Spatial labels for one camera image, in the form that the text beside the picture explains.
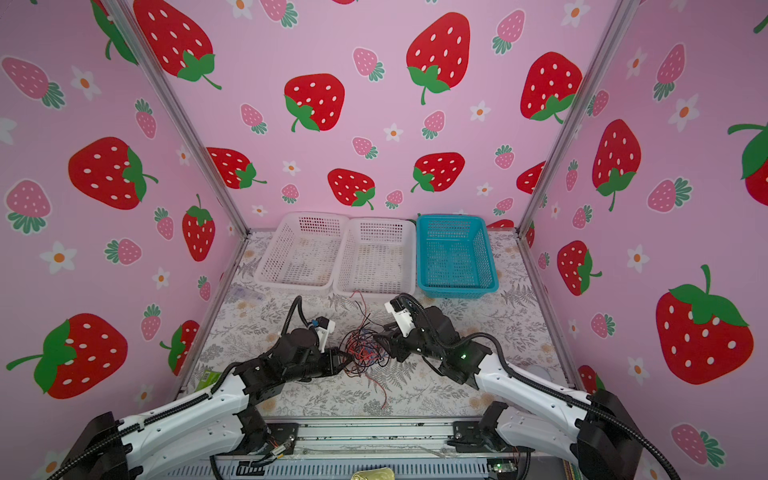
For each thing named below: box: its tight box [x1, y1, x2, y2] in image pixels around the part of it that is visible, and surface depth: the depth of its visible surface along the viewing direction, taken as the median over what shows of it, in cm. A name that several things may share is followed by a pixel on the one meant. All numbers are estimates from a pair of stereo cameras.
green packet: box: [195, 370, 222, 393], surface depth 85 cm
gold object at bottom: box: [350, 468, 396, 480], surface depth 66 cm
